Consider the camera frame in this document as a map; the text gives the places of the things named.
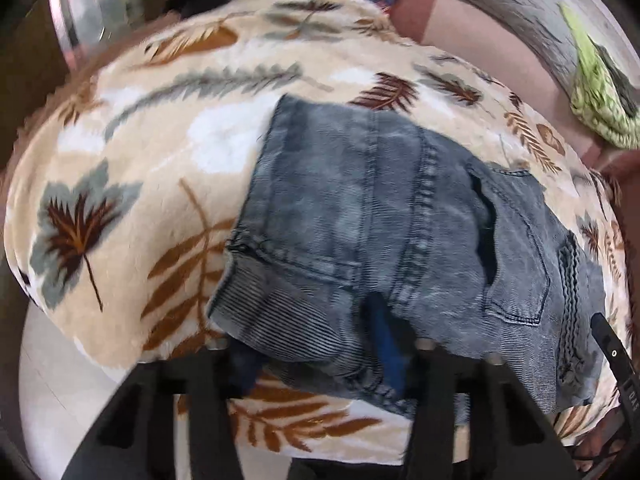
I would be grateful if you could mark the wooden door with glass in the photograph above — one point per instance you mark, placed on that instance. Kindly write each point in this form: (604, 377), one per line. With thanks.
(30, 60)

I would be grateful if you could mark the cream leaf-printed blanket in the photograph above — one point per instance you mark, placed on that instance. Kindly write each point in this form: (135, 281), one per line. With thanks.
(150, 160)

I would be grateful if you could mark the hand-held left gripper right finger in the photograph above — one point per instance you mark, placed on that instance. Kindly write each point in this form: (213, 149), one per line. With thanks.
(387, 345)

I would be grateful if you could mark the dark grey crumpled cloth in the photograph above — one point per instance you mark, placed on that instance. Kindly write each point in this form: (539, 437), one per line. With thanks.
(617, 72)

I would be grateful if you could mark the green patterned quilt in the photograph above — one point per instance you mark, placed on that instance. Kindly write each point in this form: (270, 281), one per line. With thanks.
(595, 95)

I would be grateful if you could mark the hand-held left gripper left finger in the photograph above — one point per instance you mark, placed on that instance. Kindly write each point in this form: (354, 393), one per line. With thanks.
(215, 390)

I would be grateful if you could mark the grey-blue denim pants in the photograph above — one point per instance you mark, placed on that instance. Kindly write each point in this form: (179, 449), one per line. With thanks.
(375, 200)

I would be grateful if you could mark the pink bed sheet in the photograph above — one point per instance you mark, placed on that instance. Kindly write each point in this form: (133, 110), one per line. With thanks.
(465, 25)

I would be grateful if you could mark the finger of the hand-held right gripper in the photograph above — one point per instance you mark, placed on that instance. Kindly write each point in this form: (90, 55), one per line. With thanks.
(612, 350)

